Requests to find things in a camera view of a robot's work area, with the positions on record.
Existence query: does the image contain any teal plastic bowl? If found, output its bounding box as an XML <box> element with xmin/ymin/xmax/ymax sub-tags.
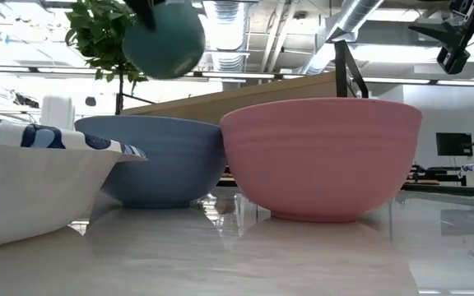
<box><xmin>121</xmin><ymin>0</ymin><xmax>207</xmax><ymax>81</ymax></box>

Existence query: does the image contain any blue plastic bowl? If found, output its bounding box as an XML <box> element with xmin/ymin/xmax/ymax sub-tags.
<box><xmin>74</xmin><ymin>114</ymin><xmax>228</xmax><ymax>210</ymax></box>

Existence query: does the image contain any pink plastic bowl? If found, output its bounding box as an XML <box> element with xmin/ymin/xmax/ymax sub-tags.
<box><xmin>219</xmin><ymin>97</ymin><xmax>423</xmax><ymax>224</ymax></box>

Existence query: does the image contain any wooden shelf board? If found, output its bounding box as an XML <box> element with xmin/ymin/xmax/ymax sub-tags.
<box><xmin>121</xmin><ymin>72</ymin><xmax>337</xmax><ymax>125</ymax></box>

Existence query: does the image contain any green potted plant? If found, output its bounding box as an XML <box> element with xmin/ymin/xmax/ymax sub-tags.
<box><xmin>64</xmin><ymin>0</ymin><xmax>151</xmax><ymax>116</ymax></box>

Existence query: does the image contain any black computer monitor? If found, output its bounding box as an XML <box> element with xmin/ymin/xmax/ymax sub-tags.
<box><xmin>435</xmin><ymin>132</ymin><xmax>474</xmax><ymax>157</ymax></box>

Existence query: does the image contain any black background desk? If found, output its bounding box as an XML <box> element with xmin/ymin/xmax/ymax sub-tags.
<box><xmin>421</xmin><ymin>164</ymin><xmax>468</xmax><ymax>187</ymax></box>

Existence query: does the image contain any white container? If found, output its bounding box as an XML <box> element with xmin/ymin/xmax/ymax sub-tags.
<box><xmin>40</xmin><ymin>95</ymin><xmax>77</xmax><ymax>132</ymax></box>

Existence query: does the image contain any ribbed flexible duct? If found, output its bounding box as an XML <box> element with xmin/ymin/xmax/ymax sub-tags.
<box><xmin>210</xmin><ymin>0</ymin><xmax>246</xmax><ymax>90</ymax></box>

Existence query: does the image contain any silver ventilation duct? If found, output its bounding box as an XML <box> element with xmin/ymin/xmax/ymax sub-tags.
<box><xmin>302</xmin><ymin>0</ymin><xmax>386</xmax><ymax>75</ymax></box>

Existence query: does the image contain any black metal shelf frame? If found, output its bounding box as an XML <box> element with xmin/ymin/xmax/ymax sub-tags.
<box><xmin>334</xmin><ymin>39</ymin><xmax>369</xmax><ymax>99</ymax></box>

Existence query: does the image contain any black table edge rail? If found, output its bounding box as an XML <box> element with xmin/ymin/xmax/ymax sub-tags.
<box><xmin>401</xmin><ymin>183</ymin><xmax>474</xmax><ymax>197</ymax></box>

